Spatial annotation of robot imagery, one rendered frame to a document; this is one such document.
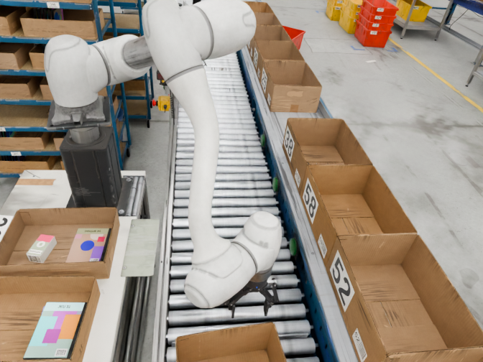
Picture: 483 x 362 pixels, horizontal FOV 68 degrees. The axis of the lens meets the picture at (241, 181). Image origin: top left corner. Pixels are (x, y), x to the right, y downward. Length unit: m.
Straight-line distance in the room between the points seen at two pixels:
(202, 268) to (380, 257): 0.75
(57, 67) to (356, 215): 1.25
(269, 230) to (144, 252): 0.74
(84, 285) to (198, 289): 0.65
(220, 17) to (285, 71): 1.64
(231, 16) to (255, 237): 0.55
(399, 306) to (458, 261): 1.69
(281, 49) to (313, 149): 1.21
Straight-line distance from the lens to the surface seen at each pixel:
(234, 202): 1.73
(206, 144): 0.87
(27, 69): 2.68
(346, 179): 1.62
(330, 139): 1.96
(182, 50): 0.88
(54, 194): 1.87
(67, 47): 1.40
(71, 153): 1.56
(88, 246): 1.56
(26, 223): 1.73
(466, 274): 2.96
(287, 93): 2.19
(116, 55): 1.42
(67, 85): 1.42
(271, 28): 3.29
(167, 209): 1.70
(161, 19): 0.90
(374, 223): 1.59
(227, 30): 0.96
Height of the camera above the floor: 1.91
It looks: 39 degrees down
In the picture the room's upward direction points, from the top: 6 degrees clockwise
